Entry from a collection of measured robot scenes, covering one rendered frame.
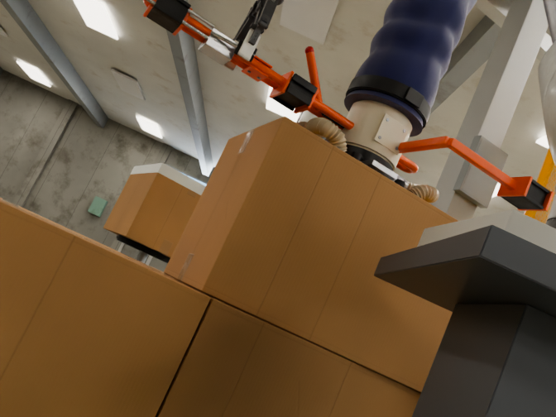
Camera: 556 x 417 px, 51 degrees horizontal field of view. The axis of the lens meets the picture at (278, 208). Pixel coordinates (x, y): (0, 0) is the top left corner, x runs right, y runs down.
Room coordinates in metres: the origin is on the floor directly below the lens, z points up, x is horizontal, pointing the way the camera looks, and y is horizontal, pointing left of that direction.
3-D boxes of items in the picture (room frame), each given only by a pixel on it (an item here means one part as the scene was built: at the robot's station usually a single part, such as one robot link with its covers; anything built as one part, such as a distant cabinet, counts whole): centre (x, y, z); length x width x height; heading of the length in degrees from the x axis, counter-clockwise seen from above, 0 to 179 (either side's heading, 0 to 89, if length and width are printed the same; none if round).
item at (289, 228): (1.46, -0.15, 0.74); 0.60 x 0.40 x 0.40; 109
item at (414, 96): (1.47, -0.15, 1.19); 0.23 x 0.23 x 0.04
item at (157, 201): (3.22, 0.56, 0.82); 0.60 x 0.40 x 0.40; 25
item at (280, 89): (1.38, 0.08, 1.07); 0.10 x 0.08 x 0.06; 22
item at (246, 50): (1.25, 0.21, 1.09); 0.03 x 0.01 x 0.07; 112
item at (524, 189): (1.34, -0.52, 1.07); 0.09 x 0.08 x 0.05; 22
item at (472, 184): (2.74, -0.83, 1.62); 0.20 x 0.05 x 0.30; 113
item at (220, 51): (1.30, 0.28, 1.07); 0.07 x 0.07 x 0.04; 22
